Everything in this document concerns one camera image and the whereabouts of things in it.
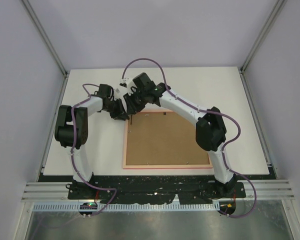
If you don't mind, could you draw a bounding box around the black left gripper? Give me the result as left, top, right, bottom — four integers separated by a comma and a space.
104, 98, 130, 121

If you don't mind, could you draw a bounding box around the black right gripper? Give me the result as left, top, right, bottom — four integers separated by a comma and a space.
123, 89, 148, 116

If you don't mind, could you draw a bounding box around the pink picture frame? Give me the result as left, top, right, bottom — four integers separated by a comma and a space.
121, 108, 213, 170

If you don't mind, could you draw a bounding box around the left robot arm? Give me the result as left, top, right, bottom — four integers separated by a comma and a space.
54, 83, 129, 199

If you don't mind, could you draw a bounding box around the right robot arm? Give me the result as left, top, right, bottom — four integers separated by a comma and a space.
119, 72, 238, 197

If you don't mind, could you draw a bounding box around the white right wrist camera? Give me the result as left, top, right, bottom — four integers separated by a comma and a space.
119, 77, 135, 89

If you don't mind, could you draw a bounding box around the brown frame backing board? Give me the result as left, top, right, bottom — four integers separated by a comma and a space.
125, 111, 210, 166

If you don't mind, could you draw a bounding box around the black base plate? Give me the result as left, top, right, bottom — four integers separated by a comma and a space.
65, 175, 247, 205

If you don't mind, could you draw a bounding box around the left aluminium frame post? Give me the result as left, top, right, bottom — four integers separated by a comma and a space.
20, 0, 68, 77

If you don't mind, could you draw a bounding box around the aluminium frame post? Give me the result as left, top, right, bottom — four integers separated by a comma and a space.
239, 0, 287, 74
20, 0, 68, 77

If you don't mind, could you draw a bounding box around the slotted cable duct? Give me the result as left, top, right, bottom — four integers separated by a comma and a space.
32, 201, 220, 212

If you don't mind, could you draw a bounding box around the right aluminium frame post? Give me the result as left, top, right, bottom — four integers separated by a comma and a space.
239, 0, 287, 74

